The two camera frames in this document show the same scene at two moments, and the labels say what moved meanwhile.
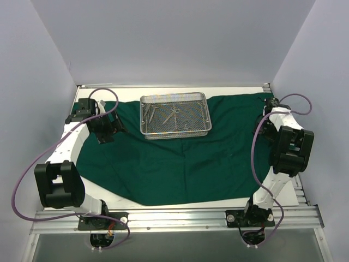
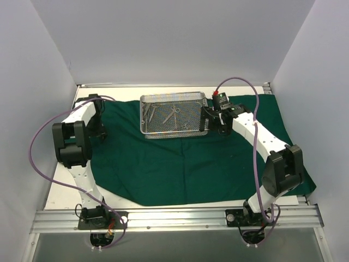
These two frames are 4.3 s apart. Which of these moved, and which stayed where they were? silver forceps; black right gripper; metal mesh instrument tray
Moved: black right gripper
Stayed: metal mesh instrument tray; silver forceps
